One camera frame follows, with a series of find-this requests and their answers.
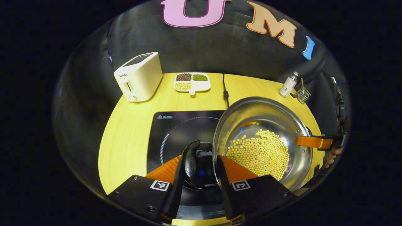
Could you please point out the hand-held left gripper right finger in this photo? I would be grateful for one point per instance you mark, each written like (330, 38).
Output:
(224, 191)

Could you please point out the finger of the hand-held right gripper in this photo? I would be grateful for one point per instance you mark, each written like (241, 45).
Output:
(314, 142)

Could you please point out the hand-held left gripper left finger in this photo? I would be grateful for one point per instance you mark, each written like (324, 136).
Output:
(176, 194)

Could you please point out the black induction cooktop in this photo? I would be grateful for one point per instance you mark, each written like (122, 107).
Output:
(176, 125)

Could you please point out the small glass jar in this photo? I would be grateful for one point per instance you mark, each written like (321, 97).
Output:
(303, 94)

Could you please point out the pile of yellow soybeans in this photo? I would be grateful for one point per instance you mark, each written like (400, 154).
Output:
(260, 153)

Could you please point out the small wooden stick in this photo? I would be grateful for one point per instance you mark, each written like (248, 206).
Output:
(302, 83)

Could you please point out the small white bottle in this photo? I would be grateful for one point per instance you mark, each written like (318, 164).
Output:
(288, 85)

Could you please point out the white divided dish with beans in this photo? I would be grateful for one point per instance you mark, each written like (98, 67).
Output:
(192, 82)

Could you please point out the white toaster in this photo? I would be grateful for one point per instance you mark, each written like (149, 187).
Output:
(139, 77)

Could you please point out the black backdrop cloth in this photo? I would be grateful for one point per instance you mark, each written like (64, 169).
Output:
(204, 50)

